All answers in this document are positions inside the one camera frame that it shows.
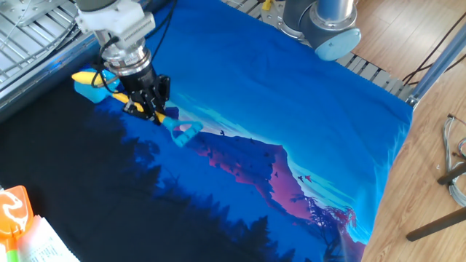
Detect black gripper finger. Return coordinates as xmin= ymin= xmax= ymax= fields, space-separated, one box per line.
xmin=123 ymin=95 xmax=154 ymax=121
xmin=149 ymin=92 xmax=171 ymax=127

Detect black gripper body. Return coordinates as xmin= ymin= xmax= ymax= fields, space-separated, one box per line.
xmin=119 ymin=65 xmax=172 ymax=98

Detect blue yellow toy shovel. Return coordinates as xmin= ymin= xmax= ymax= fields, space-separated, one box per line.
xmin=73 ymin=68 xmax=205 ymax=148

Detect yellow toy corn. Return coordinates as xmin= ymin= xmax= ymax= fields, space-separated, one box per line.
xmin=71 ymin=71 xmax=107 ymax=87

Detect orange green toy shovel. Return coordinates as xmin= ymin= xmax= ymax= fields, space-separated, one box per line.
xmin=0 ymin=185 xmax=35 ymax=262

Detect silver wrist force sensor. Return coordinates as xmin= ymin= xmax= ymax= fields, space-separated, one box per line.
xmin=99 ymin=34 xmax=153 ymax=78

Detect printed landscape cloth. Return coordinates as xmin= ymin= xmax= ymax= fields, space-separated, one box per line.
xmin=0 ymin=0 xmax=414 ymax=262

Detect white paper sheets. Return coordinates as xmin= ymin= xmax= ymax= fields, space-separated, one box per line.
xmin=0 ymin=214 xmax=82 ymax=262

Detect dark table leg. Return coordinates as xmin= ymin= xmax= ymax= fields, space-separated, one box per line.
xmin=436 ymin=161 xmax=466 ymax=186
xmin=405 ymin=206 xmax=466 ymax=243

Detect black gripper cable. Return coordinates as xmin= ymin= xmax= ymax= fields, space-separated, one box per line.
xmin=90 ymin=0 xmax=178 ymax=90

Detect metal wire rack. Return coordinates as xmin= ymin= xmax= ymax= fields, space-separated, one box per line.
xmin=0 ymin=0 xmax=103 ymax=96

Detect black floor cable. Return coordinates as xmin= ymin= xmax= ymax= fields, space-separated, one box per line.
xmin=401 ymin=12 xmax=466 ymax=87

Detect aluminium frame post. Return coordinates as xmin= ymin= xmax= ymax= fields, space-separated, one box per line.
xmin=405 ymin=23 xmax=466 ymax=109

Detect grey wire bundle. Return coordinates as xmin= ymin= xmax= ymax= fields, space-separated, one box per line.
xmin=441 ymin=114 xmax=466 ymax=208

